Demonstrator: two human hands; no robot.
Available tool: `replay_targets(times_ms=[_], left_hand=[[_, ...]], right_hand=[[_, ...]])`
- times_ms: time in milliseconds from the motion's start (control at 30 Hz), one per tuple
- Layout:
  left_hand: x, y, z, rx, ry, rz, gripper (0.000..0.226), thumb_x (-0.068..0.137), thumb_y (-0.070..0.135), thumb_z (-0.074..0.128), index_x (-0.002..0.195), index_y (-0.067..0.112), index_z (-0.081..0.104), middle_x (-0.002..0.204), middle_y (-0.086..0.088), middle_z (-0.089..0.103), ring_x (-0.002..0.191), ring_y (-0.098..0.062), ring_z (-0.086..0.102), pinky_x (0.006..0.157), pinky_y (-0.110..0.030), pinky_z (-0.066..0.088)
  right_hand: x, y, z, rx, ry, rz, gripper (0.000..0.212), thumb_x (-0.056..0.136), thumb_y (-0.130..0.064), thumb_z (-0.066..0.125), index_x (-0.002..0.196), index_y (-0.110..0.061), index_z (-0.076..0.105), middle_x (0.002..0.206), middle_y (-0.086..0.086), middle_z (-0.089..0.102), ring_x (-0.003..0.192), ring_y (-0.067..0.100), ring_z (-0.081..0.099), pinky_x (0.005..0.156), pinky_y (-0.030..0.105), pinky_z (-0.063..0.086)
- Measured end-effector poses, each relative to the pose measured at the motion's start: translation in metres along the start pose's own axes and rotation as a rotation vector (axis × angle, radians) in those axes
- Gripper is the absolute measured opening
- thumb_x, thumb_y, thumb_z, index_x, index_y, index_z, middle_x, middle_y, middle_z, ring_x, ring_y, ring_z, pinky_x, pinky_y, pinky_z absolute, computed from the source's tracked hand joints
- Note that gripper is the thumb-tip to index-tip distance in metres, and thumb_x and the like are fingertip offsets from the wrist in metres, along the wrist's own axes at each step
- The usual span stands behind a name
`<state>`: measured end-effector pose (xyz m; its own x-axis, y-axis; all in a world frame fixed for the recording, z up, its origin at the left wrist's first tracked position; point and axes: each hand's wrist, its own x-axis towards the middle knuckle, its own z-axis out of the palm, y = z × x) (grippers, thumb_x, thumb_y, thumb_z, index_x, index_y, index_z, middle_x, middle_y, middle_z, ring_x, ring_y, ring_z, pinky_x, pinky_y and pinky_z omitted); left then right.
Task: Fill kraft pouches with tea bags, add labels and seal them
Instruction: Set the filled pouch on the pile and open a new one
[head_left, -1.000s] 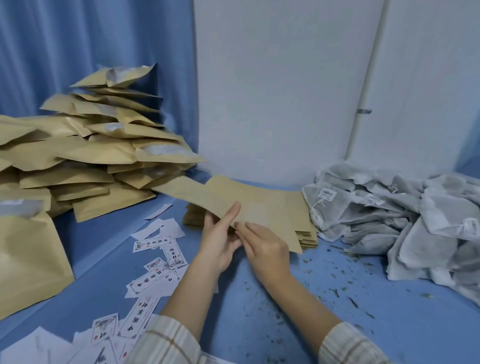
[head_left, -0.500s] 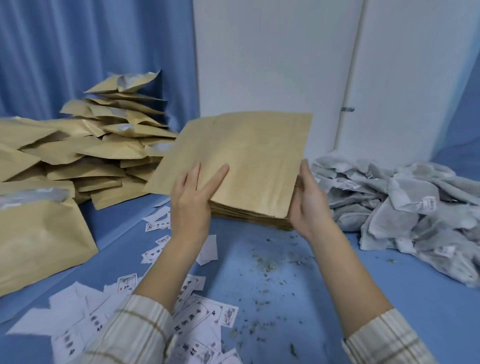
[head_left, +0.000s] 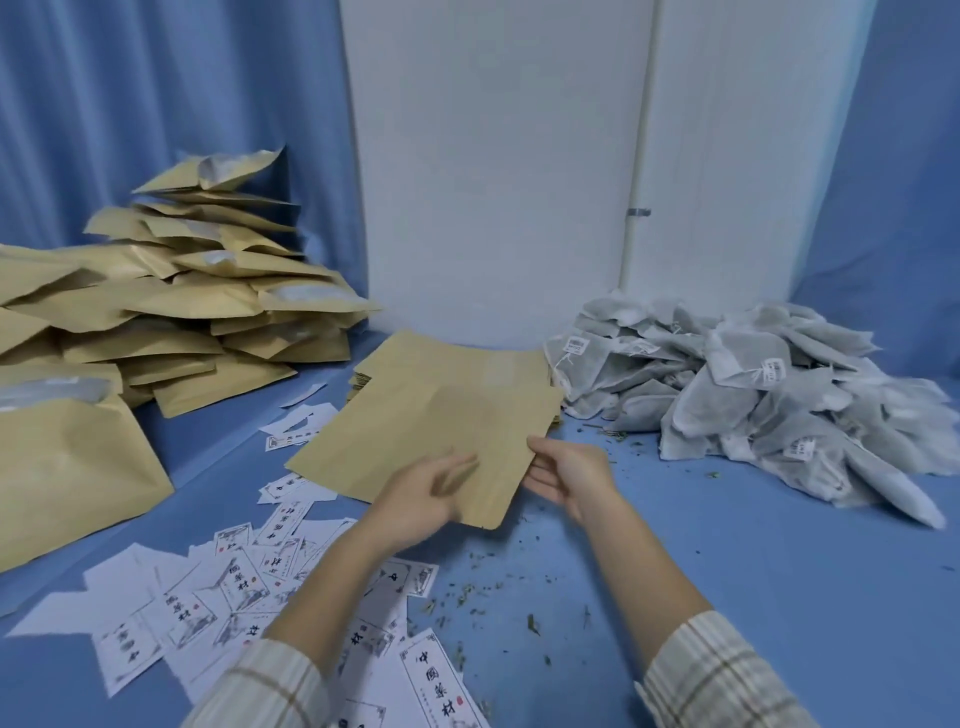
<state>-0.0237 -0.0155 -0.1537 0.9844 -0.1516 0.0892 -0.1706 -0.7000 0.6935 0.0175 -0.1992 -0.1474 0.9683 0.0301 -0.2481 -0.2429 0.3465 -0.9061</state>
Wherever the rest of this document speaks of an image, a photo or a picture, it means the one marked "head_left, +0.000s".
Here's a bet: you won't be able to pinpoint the person's left hand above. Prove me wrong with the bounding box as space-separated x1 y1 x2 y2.
359 449 481 558

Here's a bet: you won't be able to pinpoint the person's right hand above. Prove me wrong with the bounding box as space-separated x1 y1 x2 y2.
522 436 622 528

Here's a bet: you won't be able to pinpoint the kraft pouch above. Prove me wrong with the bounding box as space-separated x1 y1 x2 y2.
284 382 566 532

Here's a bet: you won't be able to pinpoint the stack of kraft pouches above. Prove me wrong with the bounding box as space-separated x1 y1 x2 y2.
344 328 562 430

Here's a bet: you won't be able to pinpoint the pile of white tea bags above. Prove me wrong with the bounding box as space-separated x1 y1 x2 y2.
543 292 950 532

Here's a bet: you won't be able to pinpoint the white paper labels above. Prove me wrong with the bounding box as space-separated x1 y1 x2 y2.
3 382 493 728

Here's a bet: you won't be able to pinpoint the pile of kraft pouches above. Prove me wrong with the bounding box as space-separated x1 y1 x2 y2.
0 146 382 575

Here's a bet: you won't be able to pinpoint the person's left forearm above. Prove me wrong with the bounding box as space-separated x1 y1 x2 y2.
179 521 421 728

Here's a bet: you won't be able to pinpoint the person's right forearm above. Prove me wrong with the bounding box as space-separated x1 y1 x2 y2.
584 491 820 728

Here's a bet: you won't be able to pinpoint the blue table cover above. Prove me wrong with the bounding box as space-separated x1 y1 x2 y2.
0 329 960 728

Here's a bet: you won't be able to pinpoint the blue curtain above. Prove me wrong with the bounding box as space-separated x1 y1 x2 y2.
0 0 370 301
791 0 960 382

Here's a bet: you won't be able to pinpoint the white wall pipe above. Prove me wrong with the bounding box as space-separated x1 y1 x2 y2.
616 0 667 298

